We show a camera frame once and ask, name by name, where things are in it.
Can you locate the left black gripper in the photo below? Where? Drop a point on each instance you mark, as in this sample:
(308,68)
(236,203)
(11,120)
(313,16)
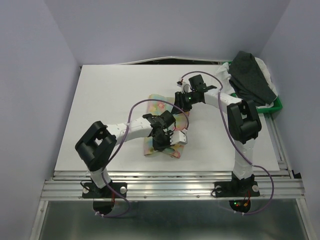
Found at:
(161,147)

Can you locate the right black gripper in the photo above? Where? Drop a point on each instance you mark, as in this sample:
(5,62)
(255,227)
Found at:
(179,100)

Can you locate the floral pastel skirt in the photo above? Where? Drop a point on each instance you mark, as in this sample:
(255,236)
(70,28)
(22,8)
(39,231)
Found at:
(157,108)

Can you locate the dark grey dotted skirt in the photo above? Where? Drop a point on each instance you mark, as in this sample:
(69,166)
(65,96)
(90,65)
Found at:
(248,80)

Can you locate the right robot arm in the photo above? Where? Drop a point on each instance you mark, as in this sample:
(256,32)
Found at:
(240,118)

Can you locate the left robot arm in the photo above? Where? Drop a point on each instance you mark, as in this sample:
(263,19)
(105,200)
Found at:
(96,146)

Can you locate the white skirt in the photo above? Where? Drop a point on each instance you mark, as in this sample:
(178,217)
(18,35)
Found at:
(224,76)

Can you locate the green plastic basket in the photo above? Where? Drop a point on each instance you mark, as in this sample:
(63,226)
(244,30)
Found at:
(276,105)

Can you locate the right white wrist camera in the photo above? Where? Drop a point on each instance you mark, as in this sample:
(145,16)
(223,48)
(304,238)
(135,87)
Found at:
(184,87)

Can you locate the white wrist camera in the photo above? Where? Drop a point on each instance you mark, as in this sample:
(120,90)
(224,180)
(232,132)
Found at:
(179,137)
(184,87)

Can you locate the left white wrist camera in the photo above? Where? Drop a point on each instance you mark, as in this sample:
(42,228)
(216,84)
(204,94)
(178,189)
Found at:
(179,137)

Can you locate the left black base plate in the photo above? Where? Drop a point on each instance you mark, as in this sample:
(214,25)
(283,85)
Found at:
(91,191)

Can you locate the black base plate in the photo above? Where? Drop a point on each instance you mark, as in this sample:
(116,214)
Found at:
(91,191)
(227,189)

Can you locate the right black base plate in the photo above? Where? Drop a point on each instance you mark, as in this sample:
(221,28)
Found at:
(227,189)

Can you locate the aluminium rail frame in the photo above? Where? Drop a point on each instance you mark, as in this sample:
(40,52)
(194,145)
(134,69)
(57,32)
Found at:
(64,185)

